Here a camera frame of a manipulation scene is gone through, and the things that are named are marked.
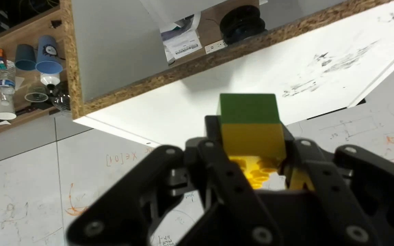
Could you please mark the white particleboard cabinet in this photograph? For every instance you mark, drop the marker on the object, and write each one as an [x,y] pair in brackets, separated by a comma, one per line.
[126,80]

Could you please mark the black round object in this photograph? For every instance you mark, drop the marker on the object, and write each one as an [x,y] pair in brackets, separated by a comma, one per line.
[239,24]

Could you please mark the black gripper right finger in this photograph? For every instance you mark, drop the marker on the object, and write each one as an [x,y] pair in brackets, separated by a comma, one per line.
[353,188]

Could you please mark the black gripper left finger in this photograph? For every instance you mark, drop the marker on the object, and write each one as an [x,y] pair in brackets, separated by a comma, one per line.
[129,213]

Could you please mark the green and yellow block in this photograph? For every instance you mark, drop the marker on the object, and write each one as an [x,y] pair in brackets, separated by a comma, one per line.
[253,136]

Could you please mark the dark blue cup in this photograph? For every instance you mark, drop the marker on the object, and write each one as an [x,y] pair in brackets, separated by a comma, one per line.
[25,58]

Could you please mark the clear plastic bottle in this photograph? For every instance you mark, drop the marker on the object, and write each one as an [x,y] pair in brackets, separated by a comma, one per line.
[7,91]

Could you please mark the white paper label box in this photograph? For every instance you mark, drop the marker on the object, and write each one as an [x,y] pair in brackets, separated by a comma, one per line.
[180,39]

